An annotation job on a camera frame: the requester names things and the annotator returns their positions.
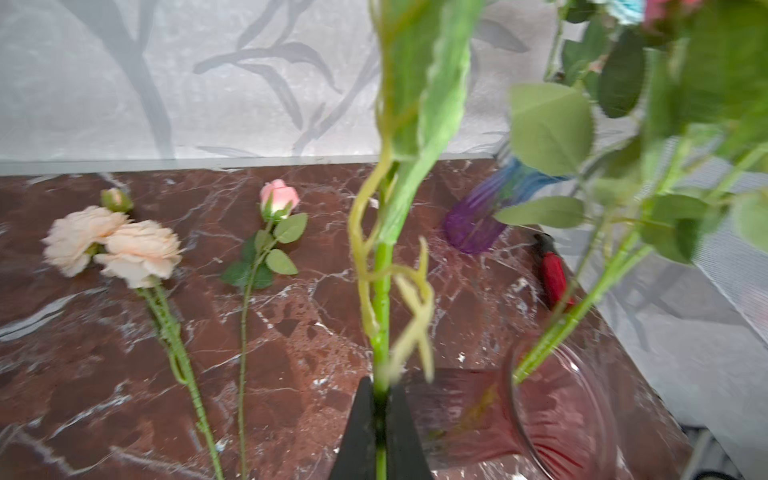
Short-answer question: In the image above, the peach rose spray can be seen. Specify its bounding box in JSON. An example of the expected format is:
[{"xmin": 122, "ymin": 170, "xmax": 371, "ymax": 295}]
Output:
[{"xmin": 42, "ymin": 188, "xmax": 224, "ymax": 479}]

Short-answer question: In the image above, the blue purple glass vase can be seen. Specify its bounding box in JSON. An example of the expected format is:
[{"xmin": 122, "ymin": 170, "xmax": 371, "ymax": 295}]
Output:
[{"xmin": 443, "ymin": 156, "xmax": 570, "ymax": 255}]

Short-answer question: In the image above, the white wire basket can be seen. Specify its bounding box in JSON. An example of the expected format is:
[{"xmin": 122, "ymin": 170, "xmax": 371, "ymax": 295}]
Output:
[{"xmin": 679, "ymin": 158, "xmax": 767, "ymax": 345}]

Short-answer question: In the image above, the red glass vase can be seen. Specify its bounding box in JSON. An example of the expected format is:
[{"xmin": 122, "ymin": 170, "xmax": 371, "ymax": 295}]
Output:
[{"xmin": 401, "ymin": 339, "xmax": 618, "ymax": 479}]

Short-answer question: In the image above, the light pink rosebud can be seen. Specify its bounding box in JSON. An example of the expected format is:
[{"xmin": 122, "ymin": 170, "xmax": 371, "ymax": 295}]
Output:
[{"xmin": 220, "ymin": 179, "xmax": 300, "ymax": 479}]

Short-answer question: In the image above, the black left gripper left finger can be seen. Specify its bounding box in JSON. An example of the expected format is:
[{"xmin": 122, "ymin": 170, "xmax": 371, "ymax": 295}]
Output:
[{"xmin": 328, "ymin": 377, "xmax": 376, "ymax": 480}]

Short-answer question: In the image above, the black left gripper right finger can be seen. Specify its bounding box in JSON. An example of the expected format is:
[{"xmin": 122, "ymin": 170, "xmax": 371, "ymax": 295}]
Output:
[{"xmin": 385, "ymin": 385, "xmax": 433, "ymax": 480}]

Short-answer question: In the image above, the red spray bottle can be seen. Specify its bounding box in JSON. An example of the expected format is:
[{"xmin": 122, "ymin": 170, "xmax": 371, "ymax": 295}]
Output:
[{"xmin": 533, "ymin": 232, "xmax": 568, "ymax": 309}]

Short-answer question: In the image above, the peach cream rose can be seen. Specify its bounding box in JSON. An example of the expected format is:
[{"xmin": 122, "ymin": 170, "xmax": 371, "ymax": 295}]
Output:
[{"xmin": 496, "ymin": 1, "xmax": 767, "ymax": 384}]

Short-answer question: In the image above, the white blue rose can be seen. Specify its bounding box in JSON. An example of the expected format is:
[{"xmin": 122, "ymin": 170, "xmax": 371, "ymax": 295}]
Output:
[{"xmin": 347, "ymin": 1, "xmax": 485, "ymax": 479}]

